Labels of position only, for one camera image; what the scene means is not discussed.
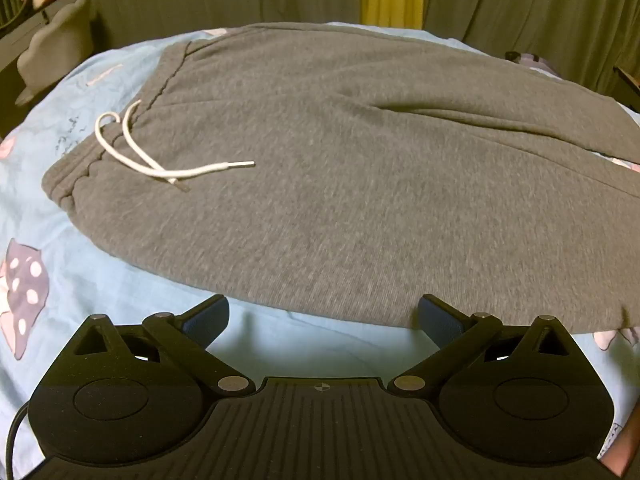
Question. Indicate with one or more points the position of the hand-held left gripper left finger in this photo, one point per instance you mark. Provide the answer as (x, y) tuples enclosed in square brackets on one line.
[(206, 319)]

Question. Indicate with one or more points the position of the grey sweat pants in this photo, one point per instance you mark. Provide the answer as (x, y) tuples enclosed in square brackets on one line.
[(325, 160)]

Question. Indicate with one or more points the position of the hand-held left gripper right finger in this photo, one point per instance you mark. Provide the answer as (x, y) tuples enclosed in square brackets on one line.
[(438, 319)]

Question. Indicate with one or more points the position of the grey chair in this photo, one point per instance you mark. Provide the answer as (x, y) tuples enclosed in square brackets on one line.
[(55, 45)]

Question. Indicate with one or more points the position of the light blue printed bedsheet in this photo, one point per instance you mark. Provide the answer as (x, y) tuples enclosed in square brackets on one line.
[(30, 195)]

